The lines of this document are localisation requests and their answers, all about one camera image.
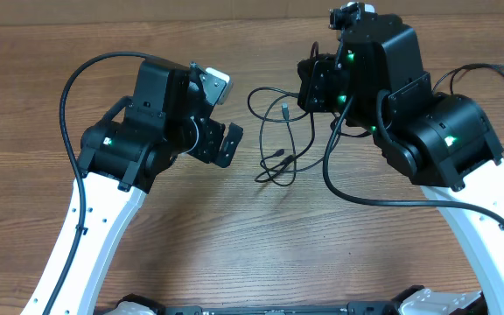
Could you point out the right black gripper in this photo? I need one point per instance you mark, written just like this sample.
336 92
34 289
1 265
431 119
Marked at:
317 76

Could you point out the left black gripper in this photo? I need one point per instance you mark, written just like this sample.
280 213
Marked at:
207 150

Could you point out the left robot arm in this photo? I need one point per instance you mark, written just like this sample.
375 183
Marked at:
167 115

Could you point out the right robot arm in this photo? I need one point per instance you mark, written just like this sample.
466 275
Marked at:
442 142

